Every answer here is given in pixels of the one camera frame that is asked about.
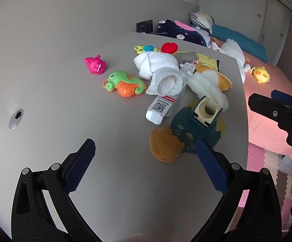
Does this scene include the small white packet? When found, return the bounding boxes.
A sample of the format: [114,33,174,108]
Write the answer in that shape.
[179,61,197,74]

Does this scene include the dark green tape dispenser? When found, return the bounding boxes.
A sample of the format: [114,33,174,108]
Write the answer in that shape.
[170,106,227,155]

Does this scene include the red heart toy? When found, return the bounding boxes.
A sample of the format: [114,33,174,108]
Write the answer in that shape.
[161,42,179,54]

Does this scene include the green orange seahorse toy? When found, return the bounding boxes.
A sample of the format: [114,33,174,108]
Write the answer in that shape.
[103,71,147,98]

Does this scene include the bed with pink sheet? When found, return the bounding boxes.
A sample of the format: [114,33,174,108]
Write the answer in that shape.
[206,30,292,159]

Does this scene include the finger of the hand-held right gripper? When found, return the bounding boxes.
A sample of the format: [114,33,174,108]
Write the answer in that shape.
[248,93,292,129]
[271,90,292,118]

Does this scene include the pink fish toy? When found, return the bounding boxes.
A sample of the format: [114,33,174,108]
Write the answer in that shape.
[83,55,108,75]

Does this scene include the brown plush toy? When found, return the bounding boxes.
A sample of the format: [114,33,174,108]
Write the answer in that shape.
[150,127,185,162]

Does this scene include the pink cloth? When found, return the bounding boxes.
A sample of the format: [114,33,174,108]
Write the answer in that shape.
[174,20,194,31]

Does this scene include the navy printed blanket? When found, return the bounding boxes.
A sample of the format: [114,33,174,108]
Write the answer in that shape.
[157,19,208,47]

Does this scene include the grey card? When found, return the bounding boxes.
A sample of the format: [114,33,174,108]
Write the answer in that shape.
[174,52,198,61]

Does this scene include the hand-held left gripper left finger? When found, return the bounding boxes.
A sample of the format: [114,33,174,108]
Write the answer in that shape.
[11,138,103,242]

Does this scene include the yellow snack packet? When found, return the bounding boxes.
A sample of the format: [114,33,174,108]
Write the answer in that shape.
[197,54,220,71]

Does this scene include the cream plastic tape holder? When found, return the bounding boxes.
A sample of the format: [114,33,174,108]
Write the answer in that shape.
[193,96,223,128]

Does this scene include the silver desk grommet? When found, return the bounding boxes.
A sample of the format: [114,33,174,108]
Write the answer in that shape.
[9,108,24,129]

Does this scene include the yellow duck toy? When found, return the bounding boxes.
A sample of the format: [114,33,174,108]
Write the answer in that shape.
[251,66,270,84]

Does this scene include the white goose plush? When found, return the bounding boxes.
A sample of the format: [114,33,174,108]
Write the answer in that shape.
[211,39,252,83]

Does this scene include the yellow white soft toy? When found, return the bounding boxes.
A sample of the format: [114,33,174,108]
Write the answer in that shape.
[195,63,233,92]

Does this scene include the teal pillow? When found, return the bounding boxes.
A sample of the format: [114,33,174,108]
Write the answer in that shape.
[211,25,268,63]

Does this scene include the white cotton stuffing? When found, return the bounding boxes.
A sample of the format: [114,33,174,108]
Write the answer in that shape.
[186,72,230,111]

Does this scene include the grey white thermometer box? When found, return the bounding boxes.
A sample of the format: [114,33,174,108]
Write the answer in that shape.
[145,81,189,125]

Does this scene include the checkered pillow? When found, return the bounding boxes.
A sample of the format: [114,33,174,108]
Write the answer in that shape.
[189,12,215,31]

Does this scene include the black wall panel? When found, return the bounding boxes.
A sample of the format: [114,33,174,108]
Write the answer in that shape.
[136,19,153,34]

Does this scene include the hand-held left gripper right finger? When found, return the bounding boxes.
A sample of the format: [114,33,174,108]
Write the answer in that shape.
[191,139,284,242]

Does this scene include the pink beige foam floor mats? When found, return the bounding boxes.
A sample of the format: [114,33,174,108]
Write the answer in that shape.
[237,142,292,232]

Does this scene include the white towel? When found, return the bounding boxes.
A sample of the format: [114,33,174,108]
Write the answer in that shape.
[133,51,184,97]

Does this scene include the yellow blue plastic toy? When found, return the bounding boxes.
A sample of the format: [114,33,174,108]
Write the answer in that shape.
[134,45,161,54]

